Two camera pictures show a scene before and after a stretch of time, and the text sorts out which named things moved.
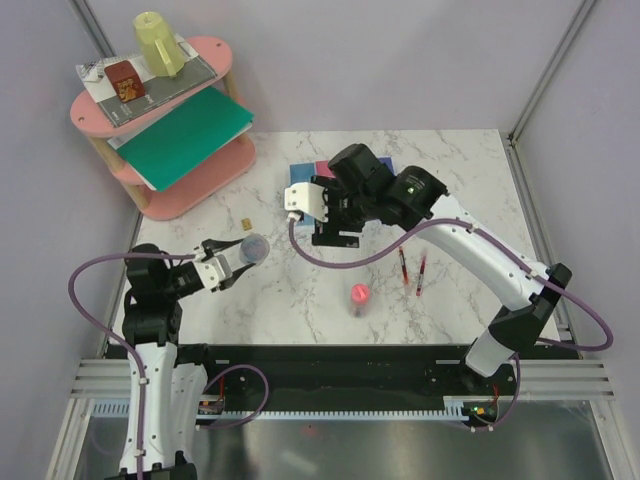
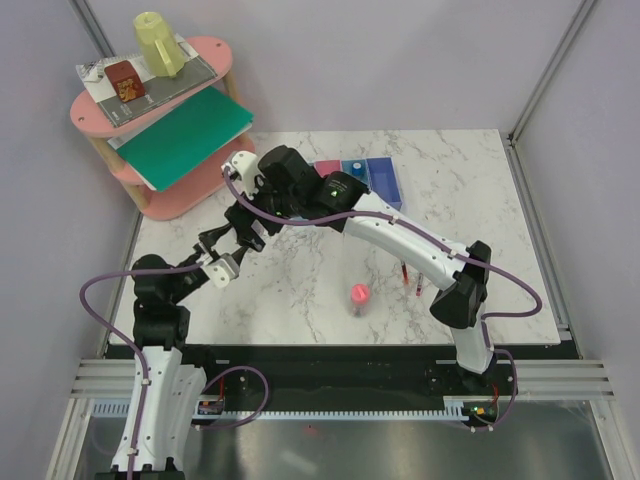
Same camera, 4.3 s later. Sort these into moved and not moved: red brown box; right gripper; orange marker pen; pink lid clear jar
Moved: right gripper
Not moved: pink lid clear jar; orange marker pen; red brown box
